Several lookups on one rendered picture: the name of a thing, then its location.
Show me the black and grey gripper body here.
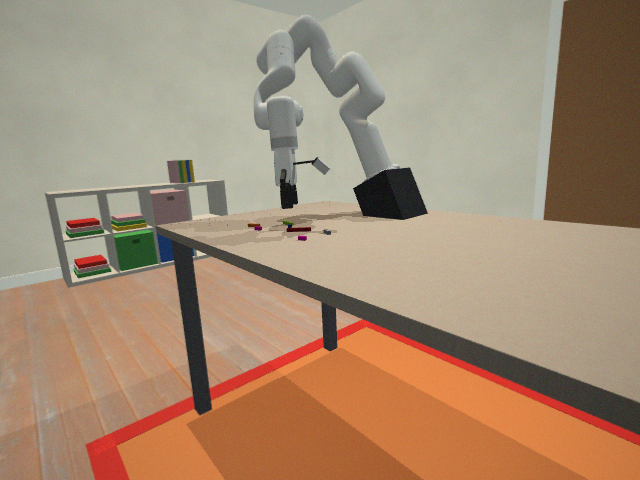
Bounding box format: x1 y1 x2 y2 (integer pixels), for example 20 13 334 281
271 147 298 186

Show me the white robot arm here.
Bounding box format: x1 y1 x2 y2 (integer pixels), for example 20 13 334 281
254 15 400 182

